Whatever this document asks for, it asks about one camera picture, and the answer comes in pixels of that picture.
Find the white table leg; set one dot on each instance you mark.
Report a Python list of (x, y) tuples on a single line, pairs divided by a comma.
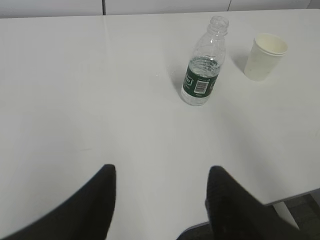
[(284, 213)]

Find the clear water bottle green label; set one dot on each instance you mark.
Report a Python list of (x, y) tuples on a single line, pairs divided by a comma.
[(205, 63)]

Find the white paper cup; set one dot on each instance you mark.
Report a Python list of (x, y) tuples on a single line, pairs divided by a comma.
[(266, 52)]

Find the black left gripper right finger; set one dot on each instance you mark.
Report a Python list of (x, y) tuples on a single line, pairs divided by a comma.
[(234, 214)]

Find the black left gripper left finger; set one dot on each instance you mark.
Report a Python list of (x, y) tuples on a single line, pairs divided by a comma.
[(86, 215)]

